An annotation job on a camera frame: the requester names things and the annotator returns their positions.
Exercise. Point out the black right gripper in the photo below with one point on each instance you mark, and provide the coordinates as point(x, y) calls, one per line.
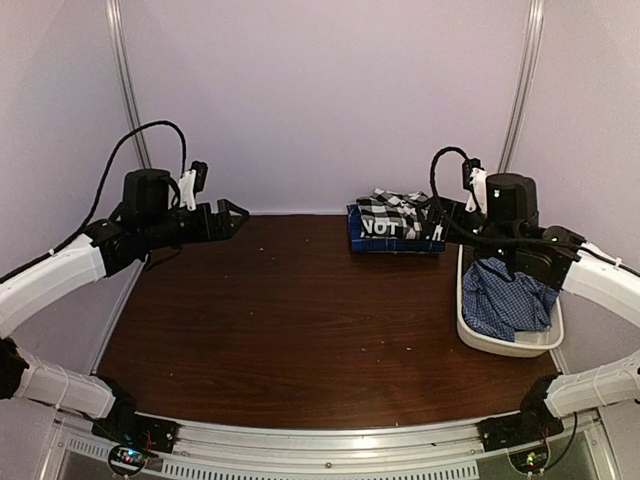
point(439, 206)

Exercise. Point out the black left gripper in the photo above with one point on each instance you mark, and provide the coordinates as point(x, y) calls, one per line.
point(223, 232)

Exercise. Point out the blue checked long sleeve shirt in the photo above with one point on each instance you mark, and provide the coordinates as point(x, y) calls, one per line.
point(499, 304)

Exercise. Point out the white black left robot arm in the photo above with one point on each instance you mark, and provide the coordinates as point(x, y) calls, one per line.
point(155, 212)

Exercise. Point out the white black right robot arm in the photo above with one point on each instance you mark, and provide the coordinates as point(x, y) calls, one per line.
point(504, 224)

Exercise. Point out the black white plaid folded shirt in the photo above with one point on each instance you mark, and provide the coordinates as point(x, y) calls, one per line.
point(387, 214)

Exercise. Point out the left circuit board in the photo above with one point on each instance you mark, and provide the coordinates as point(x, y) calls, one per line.
point(124, 460)

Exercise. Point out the circuit board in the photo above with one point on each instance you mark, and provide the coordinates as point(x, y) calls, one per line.
point(124, 460)
point(529, 461)

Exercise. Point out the right circuit board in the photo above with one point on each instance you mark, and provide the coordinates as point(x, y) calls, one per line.
point(529, 461)

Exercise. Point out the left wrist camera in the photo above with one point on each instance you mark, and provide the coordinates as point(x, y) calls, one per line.
point(191, 183)

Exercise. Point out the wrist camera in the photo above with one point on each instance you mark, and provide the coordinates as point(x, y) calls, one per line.
point(474, 181)
point(191, 183)

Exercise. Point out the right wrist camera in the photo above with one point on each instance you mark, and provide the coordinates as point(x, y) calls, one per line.
point(474, 181)

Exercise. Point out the right aluminium frame post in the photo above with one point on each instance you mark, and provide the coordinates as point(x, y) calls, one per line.
point(528, 65)

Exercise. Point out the aluminium frame post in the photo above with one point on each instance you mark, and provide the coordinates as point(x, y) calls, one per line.
point(123, 71)
point(528, 65)

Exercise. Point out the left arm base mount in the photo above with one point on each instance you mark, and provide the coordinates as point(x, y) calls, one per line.
point(146, 433)

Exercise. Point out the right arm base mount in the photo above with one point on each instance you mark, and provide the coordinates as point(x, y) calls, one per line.
point(509, 431)

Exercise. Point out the left aluminium frame post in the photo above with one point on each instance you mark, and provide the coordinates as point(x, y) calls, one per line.
point(123, 71)

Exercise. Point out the aluminium front rail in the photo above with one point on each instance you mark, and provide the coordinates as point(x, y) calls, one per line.
point(449, 450)

